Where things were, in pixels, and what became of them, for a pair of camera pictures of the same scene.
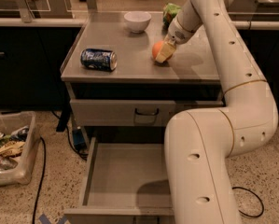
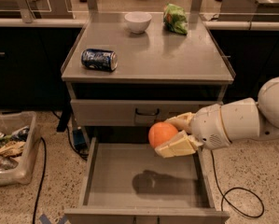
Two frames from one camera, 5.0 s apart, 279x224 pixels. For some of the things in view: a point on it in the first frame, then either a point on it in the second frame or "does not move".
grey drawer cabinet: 119,95 does not move
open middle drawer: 124,183 does not move
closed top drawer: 134,112 does not move
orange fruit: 156,49 to 160,133
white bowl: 137,21 does not move
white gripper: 178,33 to 207,126
